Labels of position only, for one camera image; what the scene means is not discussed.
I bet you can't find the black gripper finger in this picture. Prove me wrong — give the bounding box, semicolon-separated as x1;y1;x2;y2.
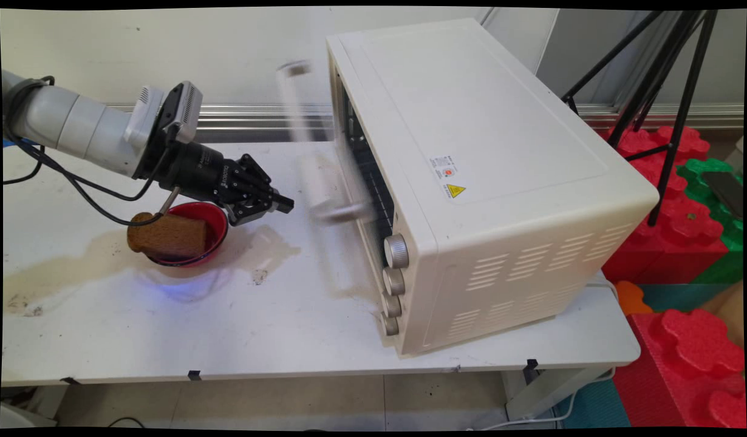
220;193;284;227
228;153;295;213

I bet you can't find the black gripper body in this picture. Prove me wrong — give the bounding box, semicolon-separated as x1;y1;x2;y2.
134;140;245;206

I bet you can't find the glass oven door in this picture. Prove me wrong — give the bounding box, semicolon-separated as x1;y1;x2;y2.
275;59;386;226

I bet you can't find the red bowl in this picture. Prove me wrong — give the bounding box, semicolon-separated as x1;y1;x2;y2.
145;202;229;268

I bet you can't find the brown bread slice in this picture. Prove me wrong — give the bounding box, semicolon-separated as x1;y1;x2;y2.
127;212;208;260

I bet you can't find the white label sticker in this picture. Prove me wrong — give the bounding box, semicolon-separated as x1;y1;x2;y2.
430;155;460;180

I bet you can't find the cream toaster oven body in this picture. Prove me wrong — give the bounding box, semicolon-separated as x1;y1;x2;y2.
326;18;661;357

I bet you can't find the white table leg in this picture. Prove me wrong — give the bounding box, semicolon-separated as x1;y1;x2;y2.
502;366;616;422

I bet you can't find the orange foam piece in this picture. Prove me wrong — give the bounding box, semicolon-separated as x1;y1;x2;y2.
614;280;655;317

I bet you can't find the black tripod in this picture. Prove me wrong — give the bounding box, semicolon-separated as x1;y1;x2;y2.
561;10;719;228

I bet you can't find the large red foam block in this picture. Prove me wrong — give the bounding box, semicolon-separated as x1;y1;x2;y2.
599;125;730;286

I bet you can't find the green foam block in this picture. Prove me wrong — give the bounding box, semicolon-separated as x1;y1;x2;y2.
676;158;745;286

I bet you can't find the dark flat object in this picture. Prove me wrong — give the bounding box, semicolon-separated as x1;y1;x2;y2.
700;171;745;219

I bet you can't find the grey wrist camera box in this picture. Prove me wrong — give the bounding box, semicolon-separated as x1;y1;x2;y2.
134;81;203;145

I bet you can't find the black oven wire rack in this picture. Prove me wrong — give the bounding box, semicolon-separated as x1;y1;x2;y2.
347;146;395;249

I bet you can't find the white power cable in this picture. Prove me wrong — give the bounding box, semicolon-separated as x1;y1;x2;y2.
471;273;620;432

